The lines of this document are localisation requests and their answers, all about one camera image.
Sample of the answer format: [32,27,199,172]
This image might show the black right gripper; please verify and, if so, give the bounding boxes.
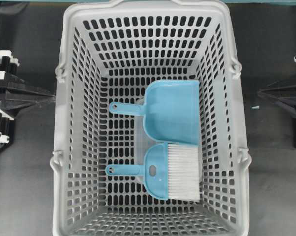
[258,55,296,118]

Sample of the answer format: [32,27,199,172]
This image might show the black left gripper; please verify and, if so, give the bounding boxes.
[0,50,53,143]

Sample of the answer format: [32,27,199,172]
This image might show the grey plastic shopping basket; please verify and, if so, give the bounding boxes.
[50,0,251,236]

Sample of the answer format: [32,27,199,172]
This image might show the blue hand brush white bristles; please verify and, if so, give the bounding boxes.
[105,143,200,202]

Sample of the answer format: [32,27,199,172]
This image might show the blue plastic dustpan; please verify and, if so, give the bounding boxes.
[109,80,201,145]

